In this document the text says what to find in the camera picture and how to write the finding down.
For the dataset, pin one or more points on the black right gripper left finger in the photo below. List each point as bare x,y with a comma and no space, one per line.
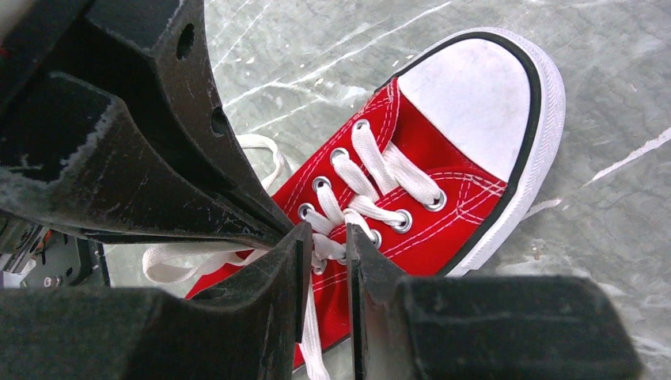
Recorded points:
246,327

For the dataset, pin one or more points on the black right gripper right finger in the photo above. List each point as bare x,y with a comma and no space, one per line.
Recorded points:
483,327

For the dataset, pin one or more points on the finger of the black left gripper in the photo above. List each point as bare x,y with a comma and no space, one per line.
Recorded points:
160,67

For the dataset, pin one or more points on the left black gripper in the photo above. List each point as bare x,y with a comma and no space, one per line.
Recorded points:
78,90

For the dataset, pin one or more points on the red canvas sneaker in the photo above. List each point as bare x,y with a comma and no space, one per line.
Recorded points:
482,114

